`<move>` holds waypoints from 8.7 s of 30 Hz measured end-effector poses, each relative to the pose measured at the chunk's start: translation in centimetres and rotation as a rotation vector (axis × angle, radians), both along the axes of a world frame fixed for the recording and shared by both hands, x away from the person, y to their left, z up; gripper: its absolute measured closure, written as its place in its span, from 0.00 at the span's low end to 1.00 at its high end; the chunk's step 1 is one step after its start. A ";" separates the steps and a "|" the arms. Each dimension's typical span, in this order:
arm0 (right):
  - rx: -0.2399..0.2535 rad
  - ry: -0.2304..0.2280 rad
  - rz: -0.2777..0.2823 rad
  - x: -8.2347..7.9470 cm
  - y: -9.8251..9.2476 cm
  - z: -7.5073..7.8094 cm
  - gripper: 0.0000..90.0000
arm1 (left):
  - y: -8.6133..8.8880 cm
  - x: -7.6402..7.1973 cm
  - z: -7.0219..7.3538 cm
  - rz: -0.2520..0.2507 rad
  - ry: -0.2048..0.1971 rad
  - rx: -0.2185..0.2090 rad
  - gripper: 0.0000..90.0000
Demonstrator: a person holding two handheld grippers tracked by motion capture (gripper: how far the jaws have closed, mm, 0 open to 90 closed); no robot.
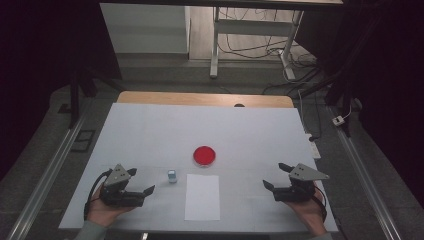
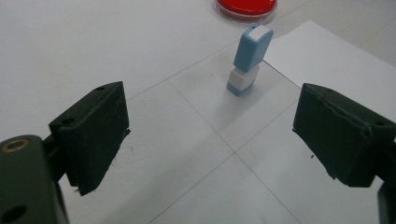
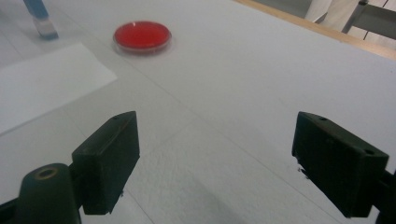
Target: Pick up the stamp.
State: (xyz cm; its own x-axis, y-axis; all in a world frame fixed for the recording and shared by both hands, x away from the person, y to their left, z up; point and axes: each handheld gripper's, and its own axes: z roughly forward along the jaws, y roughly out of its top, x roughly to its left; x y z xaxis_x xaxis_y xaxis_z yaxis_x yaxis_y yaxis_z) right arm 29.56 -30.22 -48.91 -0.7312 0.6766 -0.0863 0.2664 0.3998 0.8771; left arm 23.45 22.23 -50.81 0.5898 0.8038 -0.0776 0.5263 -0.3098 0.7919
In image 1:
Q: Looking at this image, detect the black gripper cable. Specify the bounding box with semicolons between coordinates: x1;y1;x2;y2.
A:
83;168;114;222
313;184;328;222

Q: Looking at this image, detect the large white table mat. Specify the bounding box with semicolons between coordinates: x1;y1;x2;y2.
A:
58;102;339;233

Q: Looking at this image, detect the white paper sheet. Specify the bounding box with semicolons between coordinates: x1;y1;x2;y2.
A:
184;173;221;222

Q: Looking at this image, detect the wooden table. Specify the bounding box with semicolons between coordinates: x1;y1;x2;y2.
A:
116;90;295;109

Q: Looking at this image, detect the tangle of floor cables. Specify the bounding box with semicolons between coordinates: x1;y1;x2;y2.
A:
218;7;319;96

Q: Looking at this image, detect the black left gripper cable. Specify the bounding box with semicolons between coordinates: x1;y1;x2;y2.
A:
83;168;114;222

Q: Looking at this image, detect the dark curtain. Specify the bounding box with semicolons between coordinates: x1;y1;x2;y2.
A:
0;0;122;183
295;0;424;208

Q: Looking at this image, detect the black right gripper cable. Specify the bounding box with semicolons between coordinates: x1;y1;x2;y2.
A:
313;184;328;222

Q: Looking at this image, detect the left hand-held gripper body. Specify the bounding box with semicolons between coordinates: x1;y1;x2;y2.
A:
99;163;147;208

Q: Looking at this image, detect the person's right hand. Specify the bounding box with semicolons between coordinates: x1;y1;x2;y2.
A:
284;191;329;235

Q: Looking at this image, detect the white desk frame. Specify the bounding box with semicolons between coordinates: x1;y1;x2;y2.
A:
209;6;305;82

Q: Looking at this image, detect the person's left hand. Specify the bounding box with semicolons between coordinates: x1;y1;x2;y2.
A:
87;184;135;228

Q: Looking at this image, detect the white power strip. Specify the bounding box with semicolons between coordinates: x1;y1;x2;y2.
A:
305;133;322;160

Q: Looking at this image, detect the white cabinet panel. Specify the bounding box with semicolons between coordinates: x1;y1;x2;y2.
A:
99;3;192;54

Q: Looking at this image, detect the metal floor rail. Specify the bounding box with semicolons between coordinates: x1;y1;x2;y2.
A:
5;109;88;240
328;105;404;240

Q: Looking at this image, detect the black stand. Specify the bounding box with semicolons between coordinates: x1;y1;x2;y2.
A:
67;64;125;130
296;13;384;138

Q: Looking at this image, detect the round red ink pad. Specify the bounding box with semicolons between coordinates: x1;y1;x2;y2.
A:
192;145;217;168

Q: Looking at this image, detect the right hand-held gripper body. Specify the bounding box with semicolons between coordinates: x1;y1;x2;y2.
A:
273;162;331;203

